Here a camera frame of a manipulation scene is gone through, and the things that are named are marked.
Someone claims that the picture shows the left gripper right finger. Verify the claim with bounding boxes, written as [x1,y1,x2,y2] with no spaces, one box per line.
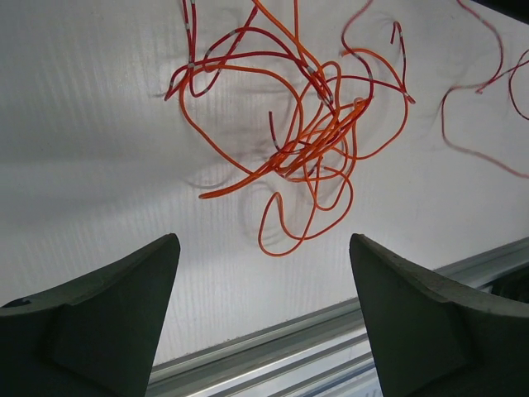
[350,234,528,396]

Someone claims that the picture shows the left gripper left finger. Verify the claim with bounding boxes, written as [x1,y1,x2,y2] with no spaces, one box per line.
[1,233,180,396]

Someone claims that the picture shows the red cable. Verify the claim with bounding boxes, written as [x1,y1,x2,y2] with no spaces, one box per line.
[440,0,529,179]

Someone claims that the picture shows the red orange cable ball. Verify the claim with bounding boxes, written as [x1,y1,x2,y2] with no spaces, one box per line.
[164,1,415,258]

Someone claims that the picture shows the aluminium mounting rail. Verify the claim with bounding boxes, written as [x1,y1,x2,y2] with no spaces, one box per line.
[146,236,529,397]

